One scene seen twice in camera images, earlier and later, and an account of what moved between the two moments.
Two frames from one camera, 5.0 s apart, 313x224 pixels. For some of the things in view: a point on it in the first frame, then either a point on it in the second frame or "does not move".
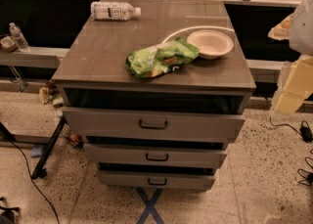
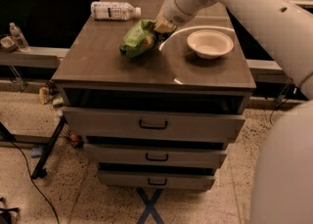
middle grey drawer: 131,154 does not move
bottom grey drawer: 156,180 does not move
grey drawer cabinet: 155,89 does not move
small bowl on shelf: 8,44 does not move
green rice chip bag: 160,59 → 140,39
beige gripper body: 302,29 → 171,12
